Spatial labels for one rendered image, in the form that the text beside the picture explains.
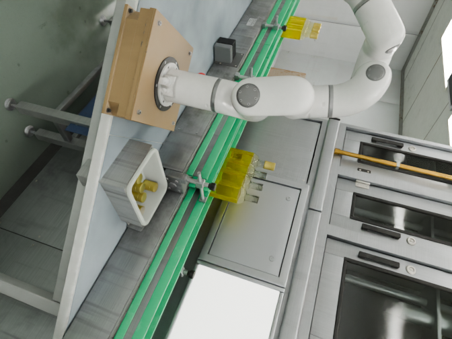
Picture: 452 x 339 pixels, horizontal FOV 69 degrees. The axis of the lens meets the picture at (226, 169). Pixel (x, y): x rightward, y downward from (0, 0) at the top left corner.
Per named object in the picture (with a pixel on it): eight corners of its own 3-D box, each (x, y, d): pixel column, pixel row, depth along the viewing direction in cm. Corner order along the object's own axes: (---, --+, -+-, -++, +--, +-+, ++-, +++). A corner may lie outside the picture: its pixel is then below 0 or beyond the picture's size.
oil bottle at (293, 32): (269, 35, 200) (315, 43, 194) (270, 27, 195) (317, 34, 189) (272, 31, 203) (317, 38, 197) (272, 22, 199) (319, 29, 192)
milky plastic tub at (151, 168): (122, 221, 108) (145, 229, 106) (99, 182, 90) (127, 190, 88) (146, 180, 118) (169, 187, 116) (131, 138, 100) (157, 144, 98)
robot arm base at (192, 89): (148, 106, 89) (201, 119, 85) (155, 58, 85) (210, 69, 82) (173, 105, 103) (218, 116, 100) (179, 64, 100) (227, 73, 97)
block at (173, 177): (165, 190, 121) (183, 196, 120) (161, 175, 114) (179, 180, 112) (170, 183, 123) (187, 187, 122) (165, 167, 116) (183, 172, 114)
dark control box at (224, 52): (213, 60, 154) (230, 64, 152) (212, 45, 148) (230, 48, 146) (219, 51, 159) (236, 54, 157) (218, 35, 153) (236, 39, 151)
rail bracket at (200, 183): (183, 198, 121) (215, 207, 119) (177, 170, 108) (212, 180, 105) (187, 192, 123) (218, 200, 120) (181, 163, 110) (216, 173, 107)
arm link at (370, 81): (325, 120, 92) (381, 120, 89) (329, 114, 79) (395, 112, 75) (327, 71, 92) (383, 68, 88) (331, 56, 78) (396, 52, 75)
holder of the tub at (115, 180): (125, 228, 112) (145, 235, 111) (99, 181, 91) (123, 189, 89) (148, 188, 122) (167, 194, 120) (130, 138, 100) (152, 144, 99)
